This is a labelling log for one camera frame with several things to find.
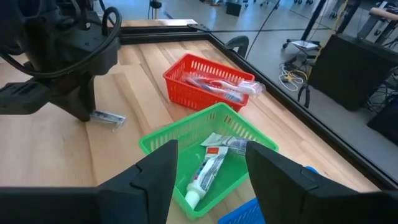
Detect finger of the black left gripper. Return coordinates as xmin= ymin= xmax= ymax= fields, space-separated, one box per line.
xmin=49 ymin=76 xmax=96 ymax=122
xmin=0 ymin=79 xmax=50 ymax=115

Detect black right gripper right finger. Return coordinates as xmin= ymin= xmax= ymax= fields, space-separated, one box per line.
xmin=244 ymin=141 xmax=358 ymax=224

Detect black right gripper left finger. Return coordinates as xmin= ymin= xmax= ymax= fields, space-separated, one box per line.
xmin=99 ymin=139 xmax=178 ymax=224

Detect clear razor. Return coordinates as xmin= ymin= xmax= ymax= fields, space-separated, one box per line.
xmin=89 ymin=110 xmax=127 ymax=128

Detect white striped toothpaste tube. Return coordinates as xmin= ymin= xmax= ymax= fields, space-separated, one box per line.
xmin=185 ymin=146 xmax=229 ymax=210

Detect red toothbrush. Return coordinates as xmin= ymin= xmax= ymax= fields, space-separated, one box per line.
xmin=210 ymin=78 xmax=267 ymax=96

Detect blue toothbrush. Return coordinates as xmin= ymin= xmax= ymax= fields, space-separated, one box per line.
xmin=183 ymin=73 xmax=246 ymax=103

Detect blue plastic basket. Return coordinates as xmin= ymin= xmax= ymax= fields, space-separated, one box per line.
xmin=217 ymin=166 xmax=318 ymax=224

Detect green plastic basket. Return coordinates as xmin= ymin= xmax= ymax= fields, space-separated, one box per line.
xmin=139 ymin=102 xmax=279 ymax=220

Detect wooden neighbouring table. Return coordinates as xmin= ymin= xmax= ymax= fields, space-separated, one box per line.
xmin=121 ymin=19 xmax=199 ymax=29

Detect red plastic basket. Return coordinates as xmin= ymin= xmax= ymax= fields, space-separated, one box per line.
xmin=163 ymin=53 xmax=256 ymax=112

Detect black cabinet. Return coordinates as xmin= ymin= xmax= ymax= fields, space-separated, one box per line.
xmin=307 ymin=33 xmax=398 ymax=112

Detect small wheeled stand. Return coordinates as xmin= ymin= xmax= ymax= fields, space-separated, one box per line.
xmin=282 ymin=39 xmax=321 ymax=57

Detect black table clamp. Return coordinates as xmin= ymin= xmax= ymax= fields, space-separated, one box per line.
xmin=224 ymin=35 xmax=250 ymax=59

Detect black slanted pole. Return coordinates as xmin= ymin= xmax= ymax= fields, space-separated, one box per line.
xmin=300 ymin=0 xmax=328 ymax=42

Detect black left wrist camera cable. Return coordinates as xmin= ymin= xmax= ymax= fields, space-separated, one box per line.
xmin=0 ymin=6 xmax=123 ymax=78

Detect black table edge frame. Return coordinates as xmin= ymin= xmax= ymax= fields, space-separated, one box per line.
xmin=119 ymin=24 xmax=398 ymax=191

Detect white floor cable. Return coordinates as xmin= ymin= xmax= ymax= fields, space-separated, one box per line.
xmin=279 ymin=63 xmax=305 ymax=93

